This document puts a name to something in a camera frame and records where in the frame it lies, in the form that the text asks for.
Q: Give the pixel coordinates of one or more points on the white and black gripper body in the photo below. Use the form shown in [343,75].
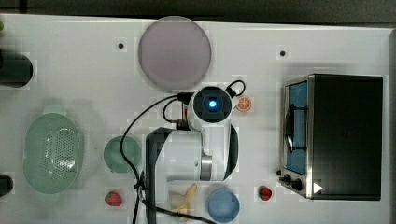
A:
[211,105]

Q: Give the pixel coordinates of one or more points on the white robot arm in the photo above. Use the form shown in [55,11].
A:
[207,150]

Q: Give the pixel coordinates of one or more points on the green strainer basket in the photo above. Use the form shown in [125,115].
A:
[53,153]

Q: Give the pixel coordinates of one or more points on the orange slice toy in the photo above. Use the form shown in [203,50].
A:
[244,104]

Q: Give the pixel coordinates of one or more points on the grey round plate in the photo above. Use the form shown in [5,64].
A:
[174,53]

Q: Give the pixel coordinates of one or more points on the blue bowl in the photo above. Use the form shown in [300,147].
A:
[223,206]

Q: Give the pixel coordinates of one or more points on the banana peel toy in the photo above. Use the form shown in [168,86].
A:
[180,203]

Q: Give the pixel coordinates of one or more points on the right strawberry toy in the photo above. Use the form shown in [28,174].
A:
[265,194]

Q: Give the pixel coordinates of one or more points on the strawberry toy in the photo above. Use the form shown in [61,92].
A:
[265,194]
[113,199]

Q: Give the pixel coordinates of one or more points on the green cup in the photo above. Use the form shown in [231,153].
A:
[112,156]

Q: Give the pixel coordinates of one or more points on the silver toaster oven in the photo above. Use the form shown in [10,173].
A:
[332,137]

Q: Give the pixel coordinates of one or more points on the left strawberry toy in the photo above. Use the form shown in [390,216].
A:
[113,199]

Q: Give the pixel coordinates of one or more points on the black cylinder upper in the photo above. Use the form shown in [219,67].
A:
[16,70]

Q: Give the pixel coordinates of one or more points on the black cylinder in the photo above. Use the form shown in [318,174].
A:
[6,185]
[16,70]

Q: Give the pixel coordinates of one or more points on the black cylinder lower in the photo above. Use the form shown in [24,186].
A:
[6,185]

